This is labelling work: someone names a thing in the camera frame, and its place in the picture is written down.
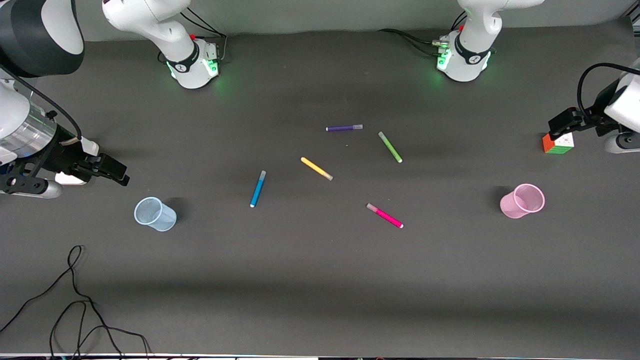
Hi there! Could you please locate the green marker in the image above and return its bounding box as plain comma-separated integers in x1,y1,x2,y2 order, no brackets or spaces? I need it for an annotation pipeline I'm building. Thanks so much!
377,131,404,164

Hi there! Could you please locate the multicolour puzzle cube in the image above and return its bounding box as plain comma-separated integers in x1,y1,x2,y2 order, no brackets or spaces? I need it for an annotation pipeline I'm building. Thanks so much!
542,131,575,155

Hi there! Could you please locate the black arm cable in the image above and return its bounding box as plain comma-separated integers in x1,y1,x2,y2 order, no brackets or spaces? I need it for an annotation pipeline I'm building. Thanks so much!
576,62,640,119
0,64,84,142

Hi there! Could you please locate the pink marker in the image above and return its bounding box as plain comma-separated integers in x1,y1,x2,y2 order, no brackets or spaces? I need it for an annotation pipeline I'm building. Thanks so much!
366,202,405,229

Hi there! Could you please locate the black base cable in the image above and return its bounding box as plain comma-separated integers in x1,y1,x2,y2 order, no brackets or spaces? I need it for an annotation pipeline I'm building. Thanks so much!
178,7,229,64
378,10,469,57

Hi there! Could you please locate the light blue plastic cup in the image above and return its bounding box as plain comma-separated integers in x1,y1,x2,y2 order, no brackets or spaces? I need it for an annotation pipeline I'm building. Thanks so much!
133,196,178,233

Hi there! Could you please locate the black left base cable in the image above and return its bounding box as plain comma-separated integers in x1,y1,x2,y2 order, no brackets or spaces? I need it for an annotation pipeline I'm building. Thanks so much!
378,10,469,57

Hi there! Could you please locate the white desk lamp stand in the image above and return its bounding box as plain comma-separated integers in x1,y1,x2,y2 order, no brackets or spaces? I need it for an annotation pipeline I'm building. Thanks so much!
54,138,100,187

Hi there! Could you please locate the loose black table cable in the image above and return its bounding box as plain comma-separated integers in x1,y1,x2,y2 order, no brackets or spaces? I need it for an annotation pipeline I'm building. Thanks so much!
0,244,152,360

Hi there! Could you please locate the yellow marker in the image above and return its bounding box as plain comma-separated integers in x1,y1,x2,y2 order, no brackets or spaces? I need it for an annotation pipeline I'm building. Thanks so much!
300,156,334,182

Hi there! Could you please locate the pink plastic cup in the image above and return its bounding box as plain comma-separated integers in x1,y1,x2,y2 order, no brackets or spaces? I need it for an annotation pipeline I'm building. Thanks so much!
500,183,546,220

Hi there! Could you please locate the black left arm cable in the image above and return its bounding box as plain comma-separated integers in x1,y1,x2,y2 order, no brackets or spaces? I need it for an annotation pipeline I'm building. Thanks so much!
576,62,640,119

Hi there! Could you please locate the black right base cable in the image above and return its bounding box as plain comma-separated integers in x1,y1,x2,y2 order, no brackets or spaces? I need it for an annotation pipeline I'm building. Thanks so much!
178,7,229,64

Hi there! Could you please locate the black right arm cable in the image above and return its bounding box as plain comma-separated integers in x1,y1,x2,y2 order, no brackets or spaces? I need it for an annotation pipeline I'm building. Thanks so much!
0,64,84,142

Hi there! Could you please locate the blue marker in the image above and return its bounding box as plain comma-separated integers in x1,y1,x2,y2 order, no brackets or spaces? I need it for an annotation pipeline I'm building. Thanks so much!
249,170,268,209

